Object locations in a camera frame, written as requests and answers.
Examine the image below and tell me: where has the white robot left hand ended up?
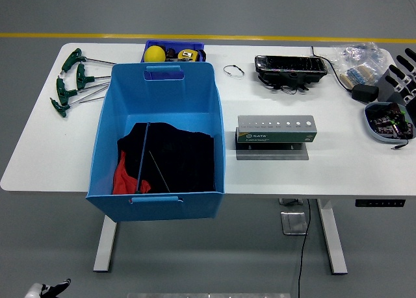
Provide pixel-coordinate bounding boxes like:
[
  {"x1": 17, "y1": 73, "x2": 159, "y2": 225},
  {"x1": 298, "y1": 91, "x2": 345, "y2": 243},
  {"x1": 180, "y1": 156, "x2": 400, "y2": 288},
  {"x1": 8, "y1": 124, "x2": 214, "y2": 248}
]
[{"x1": 25, "y1": 278, "x2": 72, "y2": 298}]

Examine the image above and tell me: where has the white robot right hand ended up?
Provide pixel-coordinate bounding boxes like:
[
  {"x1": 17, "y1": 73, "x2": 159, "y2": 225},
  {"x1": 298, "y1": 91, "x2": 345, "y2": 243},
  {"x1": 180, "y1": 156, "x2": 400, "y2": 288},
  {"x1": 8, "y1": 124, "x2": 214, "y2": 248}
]
[{"x1": 384, "y1": 47, "x2": 416, "y2": 127}]

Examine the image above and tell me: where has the grey metal wrench rack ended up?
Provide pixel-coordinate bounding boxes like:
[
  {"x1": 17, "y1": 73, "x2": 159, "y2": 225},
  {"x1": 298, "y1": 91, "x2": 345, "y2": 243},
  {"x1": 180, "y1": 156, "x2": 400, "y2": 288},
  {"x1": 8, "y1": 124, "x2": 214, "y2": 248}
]
[{"x1": 234, "y1": 115, "x2": 319, "y2": 162}]

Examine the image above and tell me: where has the small green T-handle hex wrench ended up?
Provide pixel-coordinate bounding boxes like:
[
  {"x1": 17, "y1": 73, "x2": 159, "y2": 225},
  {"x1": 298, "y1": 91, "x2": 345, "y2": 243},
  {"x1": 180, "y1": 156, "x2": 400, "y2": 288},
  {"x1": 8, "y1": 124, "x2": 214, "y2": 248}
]
[{"x1": 148, "y1": 150, "x2": 171, "y2": 193}]

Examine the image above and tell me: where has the large green T-handle hex wrench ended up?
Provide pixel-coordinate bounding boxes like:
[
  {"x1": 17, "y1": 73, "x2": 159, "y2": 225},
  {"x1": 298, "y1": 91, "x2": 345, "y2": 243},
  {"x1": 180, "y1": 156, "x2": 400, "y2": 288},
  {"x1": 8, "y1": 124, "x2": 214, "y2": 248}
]
[{"x1": 135, "y1": 121, "x2": 151, "y2": 195}]

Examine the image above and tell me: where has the grey foam box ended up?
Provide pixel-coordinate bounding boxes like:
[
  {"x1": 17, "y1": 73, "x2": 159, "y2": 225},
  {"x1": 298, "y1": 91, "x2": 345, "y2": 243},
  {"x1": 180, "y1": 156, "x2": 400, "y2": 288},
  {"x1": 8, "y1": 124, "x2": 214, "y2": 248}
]
[{"x1": 376, "y1": 66, "x2": 407, "y2": 103}]

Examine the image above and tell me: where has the black power adapter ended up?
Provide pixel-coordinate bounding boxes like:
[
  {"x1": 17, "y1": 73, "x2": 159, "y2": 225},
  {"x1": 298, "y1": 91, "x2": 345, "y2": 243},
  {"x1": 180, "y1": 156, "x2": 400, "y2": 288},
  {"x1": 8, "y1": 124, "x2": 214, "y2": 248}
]
[{"x1": 351, "y1": 83, "x2": 380, "y2": 103}]

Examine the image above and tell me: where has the tan resistor tape strip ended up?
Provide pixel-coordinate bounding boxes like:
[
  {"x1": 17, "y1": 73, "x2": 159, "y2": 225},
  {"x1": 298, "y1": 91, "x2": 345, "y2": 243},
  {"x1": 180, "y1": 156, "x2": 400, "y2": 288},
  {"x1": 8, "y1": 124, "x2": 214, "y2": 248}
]
[{"x1": 339, "y1": 66, "x2": 378, "y2": 88}]

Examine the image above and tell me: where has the light blue oval tray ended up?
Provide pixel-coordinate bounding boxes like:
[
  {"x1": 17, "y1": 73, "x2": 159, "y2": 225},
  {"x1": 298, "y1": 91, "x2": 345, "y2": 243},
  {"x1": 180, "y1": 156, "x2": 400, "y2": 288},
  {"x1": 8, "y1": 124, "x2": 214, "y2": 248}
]
[{"x1": 363, "y1": 101, "x2": 415, "y2": 145}]

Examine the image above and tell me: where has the clear plastic parts bag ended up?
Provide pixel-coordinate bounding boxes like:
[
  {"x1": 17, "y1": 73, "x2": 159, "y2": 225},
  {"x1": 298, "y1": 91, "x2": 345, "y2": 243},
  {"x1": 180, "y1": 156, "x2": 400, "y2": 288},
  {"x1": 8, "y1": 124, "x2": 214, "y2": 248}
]
[{"x1": 333, "y1": 42, "x2": 391, "y2": 88}]

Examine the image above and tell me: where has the white table leg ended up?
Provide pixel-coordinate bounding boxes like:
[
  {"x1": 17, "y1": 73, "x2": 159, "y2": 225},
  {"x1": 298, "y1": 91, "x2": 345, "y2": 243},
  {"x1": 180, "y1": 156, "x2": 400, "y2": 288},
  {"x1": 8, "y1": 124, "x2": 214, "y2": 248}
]
[
  {"x1": 93, "y1": 215, "x2": 120, "y2": 273},
  {"x1": 317, "y1": 199, "x2": 348, "y2": 275}
]

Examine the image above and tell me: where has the black table control panel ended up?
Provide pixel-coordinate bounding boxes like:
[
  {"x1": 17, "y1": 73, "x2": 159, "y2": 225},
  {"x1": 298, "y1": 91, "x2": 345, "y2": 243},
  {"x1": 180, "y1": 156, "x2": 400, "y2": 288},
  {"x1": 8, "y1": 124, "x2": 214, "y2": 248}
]
[{"x1": 354, "y1": 199, "x2": 406, "y2": 208}]

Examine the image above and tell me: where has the black electronic device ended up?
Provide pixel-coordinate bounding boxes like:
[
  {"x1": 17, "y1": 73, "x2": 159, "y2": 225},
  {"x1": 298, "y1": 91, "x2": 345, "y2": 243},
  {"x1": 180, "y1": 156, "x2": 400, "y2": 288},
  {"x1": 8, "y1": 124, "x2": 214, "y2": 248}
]
[{"x1": 254, "y1": 54, "x2": 328, "y2": 94}]

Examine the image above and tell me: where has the red cloth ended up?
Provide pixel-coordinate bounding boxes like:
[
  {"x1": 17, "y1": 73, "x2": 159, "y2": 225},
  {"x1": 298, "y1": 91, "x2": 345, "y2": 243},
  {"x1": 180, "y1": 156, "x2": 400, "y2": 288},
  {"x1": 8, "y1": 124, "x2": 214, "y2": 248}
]
[{"x1": 112, "y1": 150, "x2": 152, "y2": 195}]

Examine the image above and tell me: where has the metal floor plate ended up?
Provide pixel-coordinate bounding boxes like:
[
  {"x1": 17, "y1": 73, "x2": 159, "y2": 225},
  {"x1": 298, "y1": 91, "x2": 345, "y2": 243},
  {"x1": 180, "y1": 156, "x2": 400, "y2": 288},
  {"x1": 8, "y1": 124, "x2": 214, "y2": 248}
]
[{"x1": 279, "y1": 211, "x2": 309, "y2": 236}]

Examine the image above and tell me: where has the black cloth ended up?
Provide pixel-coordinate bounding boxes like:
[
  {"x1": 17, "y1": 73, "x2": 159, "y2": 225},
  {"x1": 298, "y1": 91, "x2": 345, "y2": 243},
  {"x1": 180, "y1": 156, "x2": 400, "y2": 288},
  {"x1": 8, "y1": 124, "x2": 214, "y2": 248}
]
[{"x1": 116, "y1": 121, "x2": 217, "y2": 193}]

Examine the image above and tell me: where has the yellow floor tape line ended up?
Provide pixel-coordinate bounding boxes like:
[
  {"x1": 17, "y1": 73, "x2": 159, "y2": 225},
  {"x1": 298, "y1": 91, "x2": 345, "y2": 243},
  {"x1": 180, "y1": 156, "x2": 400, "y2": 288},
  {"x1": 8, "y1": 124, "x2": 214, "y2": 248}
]
[{"x1": 0, "y1": 32, "x2": 416, "y2": 44}]

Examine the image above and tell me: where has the yellow tape measure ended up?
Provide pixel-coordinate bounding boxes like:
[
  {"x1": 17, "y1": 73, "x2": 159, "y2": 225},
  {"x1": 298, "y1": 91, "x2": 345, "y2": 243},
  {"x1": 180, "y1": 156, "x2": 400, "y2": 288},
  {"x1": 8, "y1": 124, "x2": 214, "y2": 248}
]
[{"x1": 177, "y1": 48, "x2": 200, "y2": 62}]

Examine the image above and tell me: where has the large blue plastic bin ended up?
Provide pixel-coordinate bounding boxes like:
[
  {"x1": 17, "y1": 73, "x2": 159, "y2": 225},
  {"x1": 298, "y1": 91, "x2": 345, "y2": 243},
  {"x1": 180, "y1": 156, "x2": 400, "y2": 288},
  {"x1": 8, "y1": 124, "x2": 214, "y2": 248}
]
[{"x1": 86, "y1": 62, "x2": 227, "y2": 223}]

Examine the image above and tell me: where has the small dark blue tray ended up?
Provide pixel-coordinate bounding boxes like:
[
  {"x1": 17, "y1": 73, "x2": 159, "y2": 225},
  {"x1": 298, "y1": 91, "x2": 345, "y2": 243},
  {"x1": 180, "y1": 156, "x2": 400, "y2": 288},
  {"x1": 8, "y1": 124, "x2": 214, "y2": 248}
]
[{"x1": 142, "y1": 40, "x2": 206, "y2": 64}]

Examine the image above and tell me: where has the yellow ball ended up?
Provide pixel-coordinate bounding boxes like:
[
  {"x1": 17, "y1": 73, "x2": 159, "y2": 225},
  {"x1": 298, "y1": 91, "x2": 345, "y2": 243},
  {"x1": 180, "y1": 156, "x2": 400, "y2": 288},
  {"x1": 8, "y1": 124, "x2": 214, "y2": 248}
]
[{"x1": 144, "y1": 45, "x2": 166, "y2": 62}]

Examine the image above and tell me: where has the black adapter cable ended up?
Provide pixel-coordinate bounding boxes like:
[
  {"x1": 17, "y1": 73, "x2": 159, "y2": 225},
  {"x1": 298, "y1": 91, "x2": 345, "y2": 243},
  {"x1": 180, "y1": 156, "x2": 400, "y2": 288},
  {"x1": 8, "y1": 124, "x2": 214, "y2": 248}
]
[{"x1": 311, "y1": 45, "x2": 355, "y2": 93}]

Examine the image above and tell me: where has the thin wire loop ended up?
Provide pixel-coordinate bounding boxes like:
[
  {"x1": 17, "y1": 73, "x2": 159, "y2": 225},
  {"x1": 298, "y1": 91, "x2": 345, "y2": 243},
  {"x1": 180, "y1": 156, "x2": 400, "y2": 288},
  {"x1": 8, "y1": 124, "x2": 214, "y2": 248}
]
[{"x1": 223, "y1": 64, "x2": 245, "y2": 79}]

